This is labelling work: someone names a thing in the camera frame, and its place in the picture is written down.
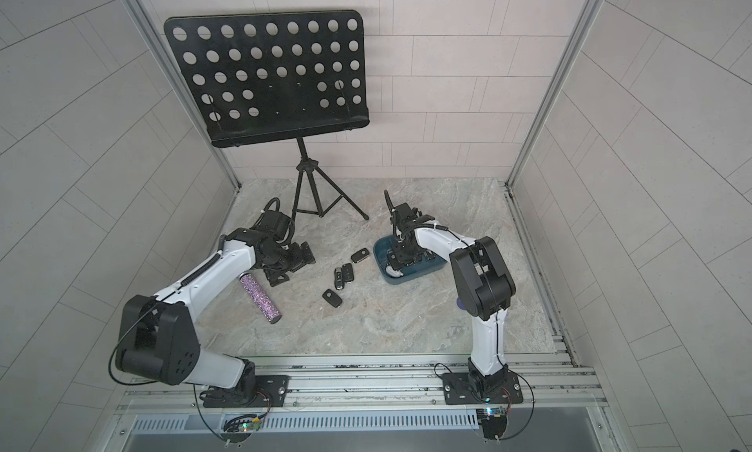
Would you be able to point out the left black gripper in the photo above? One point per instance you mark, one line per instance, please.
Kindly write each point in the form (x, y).
(302, 259)

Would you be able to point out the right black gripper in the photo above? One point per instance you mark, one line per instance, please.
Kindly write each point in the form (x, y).
(400, 254)

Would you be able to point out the teal plastic storage box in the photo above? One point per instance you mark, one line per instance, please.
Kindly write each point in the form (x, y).
(423, 270)

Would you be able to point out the white oval key fob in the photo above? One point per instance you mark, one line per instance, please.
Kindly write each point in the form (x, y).
(392, 272)

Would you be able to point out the black VW key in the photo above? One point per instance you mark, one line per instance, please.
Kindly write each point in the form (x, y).
(360, 255)
(332, 298)

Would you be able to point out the black flip key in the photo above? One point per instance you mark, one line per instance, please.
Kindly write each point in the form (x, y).
(348, 273)

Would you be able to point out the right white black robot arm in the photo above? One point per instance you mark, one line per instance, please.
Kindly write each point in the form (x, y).
(484, 285)

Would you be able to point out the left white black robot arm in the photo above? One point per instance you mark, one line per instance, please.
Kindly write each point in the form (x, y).
(158, 340)

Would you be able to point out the purple glitter cylinder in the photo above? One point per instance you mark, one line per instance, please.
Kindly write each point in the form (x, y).
(260, 298)

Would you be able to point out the black perforated music stand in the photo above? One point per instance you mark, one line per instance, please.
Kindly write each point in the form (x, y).
(267, 77)

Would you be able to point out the right green circuit board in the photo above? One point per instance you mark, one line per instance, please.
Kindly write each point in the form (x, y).
(493, 422)

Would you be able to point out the green circuit board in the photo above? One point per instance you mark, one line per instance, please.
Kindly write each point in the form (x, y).
(238, 429)
(493, 422)

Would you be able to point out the left green circuit board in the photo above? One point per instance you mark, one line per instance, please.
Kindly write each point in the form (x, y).
(238, 429)

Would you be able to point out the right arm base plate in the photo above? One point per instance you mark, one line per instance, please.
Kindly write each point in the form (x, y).
(503, 388)

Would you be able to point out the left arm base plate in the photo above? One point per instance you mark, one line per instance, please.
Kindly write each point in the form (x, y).
(258, 392)

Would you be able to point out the aluminium mounting rail frame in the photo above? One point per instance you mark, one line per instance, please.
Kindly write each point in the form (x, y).
(563, 402)

